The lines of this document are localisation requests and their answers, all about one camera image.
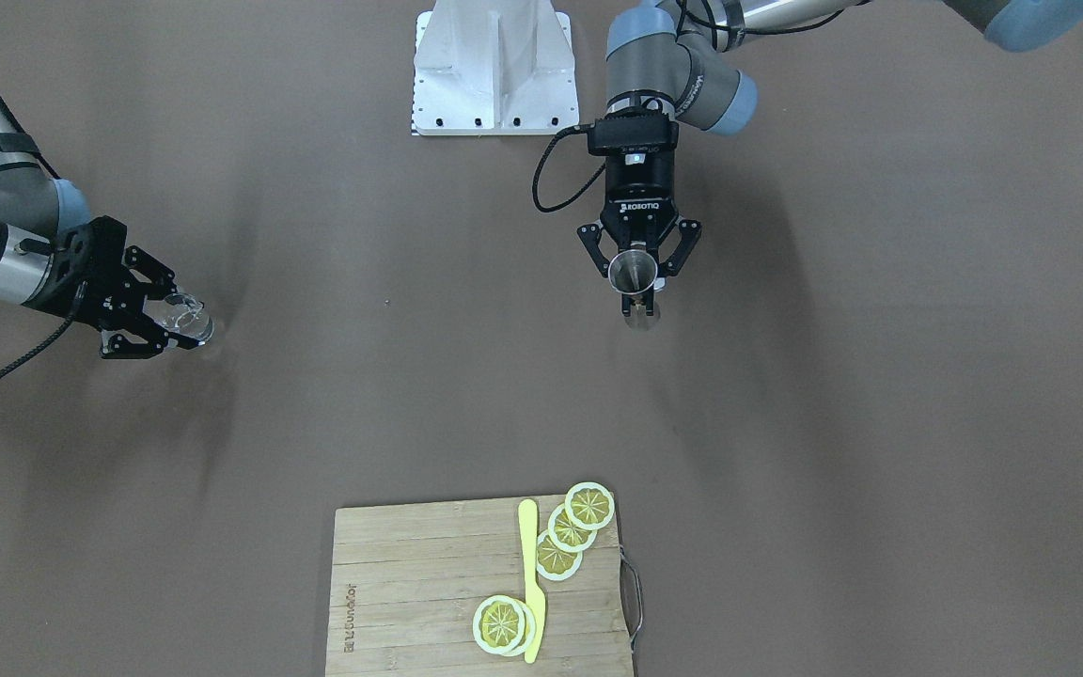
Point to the steel double jigger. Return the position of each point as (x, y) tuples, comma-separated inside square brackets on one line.
[(633, 273)]

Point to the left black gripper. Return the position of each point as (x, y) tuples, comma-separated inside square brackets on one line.
[(638, 191)]

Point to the bamboo cutting board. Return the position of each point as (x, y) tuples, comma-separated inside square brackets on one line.
[(407, 579)]

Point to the lemon slice near knife handle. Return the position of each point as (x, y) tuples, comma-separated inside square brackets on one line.
[(553, 563)]

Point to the yellow plastic knife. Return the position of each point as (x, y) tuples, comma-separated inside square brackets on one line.
[(535, 599)]

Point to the clear glass measuring cup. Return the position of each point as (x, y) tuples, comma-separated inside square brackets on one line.
[(184, 315)]

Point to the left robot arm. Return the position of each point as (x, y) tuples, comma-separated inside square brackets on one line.
[(664, 67)]

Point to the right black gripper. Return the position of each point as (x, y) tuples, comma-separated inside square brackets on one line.
[(102, 279)]

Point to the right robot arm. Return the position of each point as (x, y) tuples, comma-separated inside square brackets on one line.
[(36, 206)]

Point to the lemon slice middle of row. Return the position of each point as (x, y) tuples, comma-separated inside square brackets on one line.
[(565, 535)]

